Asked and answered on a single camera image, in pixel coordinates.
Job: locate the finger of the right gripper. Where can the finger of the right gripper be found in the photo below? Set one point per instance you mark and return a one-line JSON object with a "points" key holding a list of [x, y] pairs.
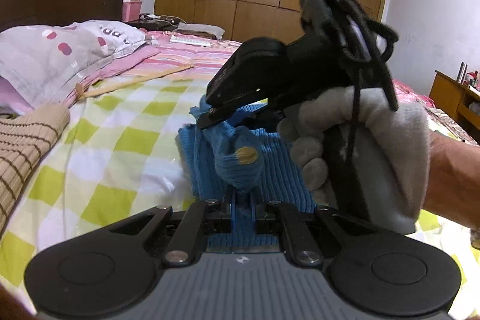
{"points": [[207, 116], [260, 118]]}

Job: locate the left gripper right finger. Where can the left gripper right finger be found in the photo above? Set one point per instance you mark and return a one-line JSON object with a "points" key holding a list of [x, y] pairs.
{"points": [[283, 220]]}

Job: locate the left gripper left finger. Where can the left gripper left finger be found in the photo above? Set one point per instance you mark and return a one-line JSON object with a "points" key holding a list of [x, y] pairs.
{"points": [[190, 240]]}

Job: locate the blue striped knit sweater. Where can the blue striped knit sweater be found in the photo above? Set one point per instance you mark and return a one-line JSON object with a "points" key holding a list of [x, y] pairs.
{"points": [[229, 157]]}

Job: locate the right bare forearm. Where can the right bare forearm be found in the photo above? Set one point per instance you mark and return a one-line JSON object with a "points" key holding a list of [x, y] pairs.
{"points": [[453, 187]]}

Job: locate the right hand in grey glove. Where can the right hand in grey glove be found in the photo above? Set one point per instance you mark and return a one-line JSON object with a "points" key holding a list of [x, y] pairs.
{"points": [[379, 159]]}

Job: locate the grey cloth on nightstand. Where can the grey cloth on nightstand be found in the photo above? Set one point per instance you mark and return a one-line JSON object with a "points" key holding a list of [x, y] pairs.
{"points": [[200, 30]]}

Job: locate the pink striped bed cover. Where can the pink striped bed cover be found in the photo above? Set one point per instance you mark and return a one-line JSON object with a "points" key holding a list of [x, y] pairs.
{"points": [[167, 51]]}

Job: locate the white paper on bed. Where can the white paper on bed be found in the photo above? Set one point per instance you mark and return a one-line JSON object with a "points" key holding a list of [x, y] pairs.
{"points": [[189, 41]]}

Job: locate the pink plastic bin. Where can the pink plastic bin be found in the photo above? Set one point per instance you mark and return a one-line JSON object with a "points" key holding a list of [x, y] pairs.
{"points": [[131, 10]]}

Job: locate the grey pillow with pink dots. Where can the grey pillow with pink dots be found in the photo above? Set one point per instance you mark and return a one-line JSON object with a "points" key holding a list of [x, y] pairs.
{"points": [[44, 63]]}

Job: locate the beige brown striped pillow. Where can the beige brown striped pillow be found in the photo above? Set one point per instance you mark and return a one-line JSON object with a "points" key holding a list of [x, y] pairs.
{"points": [[25, 140]]}

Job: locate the wooden side cabinet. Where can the wooden side cabinet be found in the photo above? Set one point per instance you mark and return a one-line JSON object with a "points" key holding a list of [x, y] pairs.
{"points": [[459, 102]]}

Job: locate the pink pillow under grey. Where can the pink pillow under grey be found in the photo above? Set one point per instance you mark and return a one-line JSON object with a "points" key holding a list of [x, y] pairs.
{"points": [[11, 101]]}

